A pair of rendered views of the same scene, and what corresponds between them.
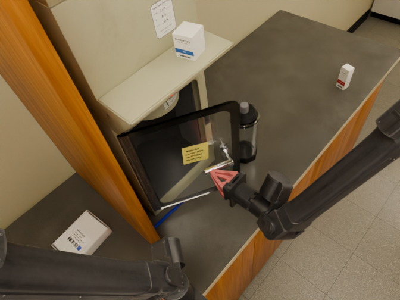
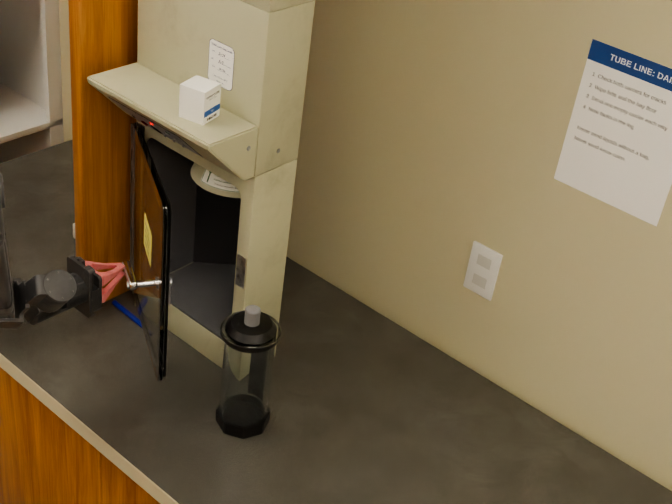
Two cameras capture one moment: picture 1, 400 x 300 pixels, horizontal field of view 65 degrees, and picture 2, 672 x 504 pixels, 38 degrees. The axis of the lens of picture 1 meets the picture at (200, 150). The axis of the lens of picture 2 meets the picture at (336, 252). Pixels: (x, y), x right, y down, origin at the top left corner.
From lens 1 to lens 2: 1.66 m
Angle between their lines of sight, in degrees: 56
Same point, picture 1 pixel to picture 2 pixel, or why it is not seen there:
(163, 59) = not seen: hidden behind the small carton
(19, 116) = not seen: hidden behind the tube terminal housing
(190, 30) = (197, 85)
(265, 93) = (419, 479)
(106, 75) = (151, 51)
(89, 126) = (74, 42)
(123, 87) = (149, 75)
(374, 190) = not seen: outside the picture
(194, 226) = (103, 344)
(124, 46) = (175, 46)
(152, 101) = (115, 88)
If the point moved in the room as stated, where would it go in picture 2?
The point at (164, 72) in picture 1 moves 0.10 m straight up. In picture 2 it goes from (164, 97) to (166, 43)
